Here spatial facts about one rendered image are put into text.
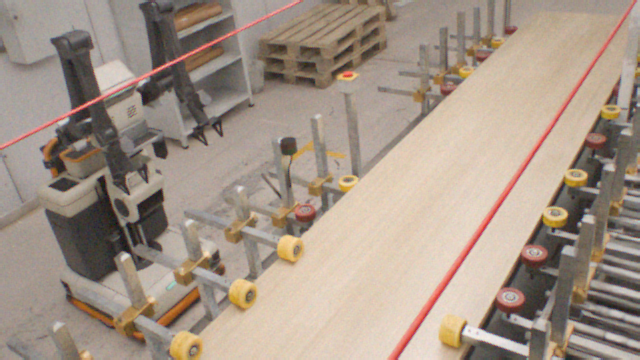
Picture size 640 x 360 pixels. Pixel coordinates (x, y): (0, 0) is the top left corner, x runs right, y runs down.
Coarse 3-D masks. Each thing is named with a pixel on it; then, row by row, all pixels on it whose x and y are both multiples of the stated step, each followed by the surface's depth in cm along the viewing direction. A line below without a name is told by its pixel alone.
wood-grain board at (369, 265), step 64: (512, 64) 323; (576, 64) 312; (448, 128) 267; (512, 128) 260; (576, 128) 254; (384, 192) 228; (448, 192) 223; (512, 192) 218; (320, 256) 199; (384, 256) 195; (448, 256) 192; (512, 256) 188; (256, 320) 177; (320, 320) 174; (384, 320) 171
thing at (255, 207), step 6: (228, 198) 246; (252, 204) 240; (258, 204) 239; (252, 210) 240; (258, 210) 238; (264, 210) 236; (270, 210) 234; (276, 210) 234; (270, 216) 235; (288, 216) 229; (294, 216) 229; (288, 222) 231; (294, 222) 229; (300, 222) 226; (312, 222) 226
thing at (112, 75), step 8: (104, 64) 249; (112, 64) 250; (120, 64) 252; (96, 72) 244; (104, 72) 246; (112, 72) 248; (120, 72) 250; (128, 72) 252; (104, 80) 244; (112, 80) 246; (120, 80) 248; (128, 80) 250; (104, 88) 242; (112, 88) 244; (128, 88) 252; (112, 96) 246; (120, 96) 252; (128, 96) 259; (112, 104) 252
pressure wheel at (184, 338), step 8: (176, 336) 164; (184, 336) 163; (192, 336) 164; (176, 344) 162; (184, 344) 161; (192, 344) 163; (200, 344) 166; (176, 352) 162; (184, 352) 161; (192, 352) 163; (200, 352) 166
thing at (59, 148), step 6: (60, 144) 297; (42, 150) 291; (54, 150) 295; (60, 150) 297; (66, 150) 298; (54, 156) 294; (48, 162) 285; (54, 162) 287; (60, 162) 296; (48, 168) 286; (60, 168) 295; (66, 168) 297
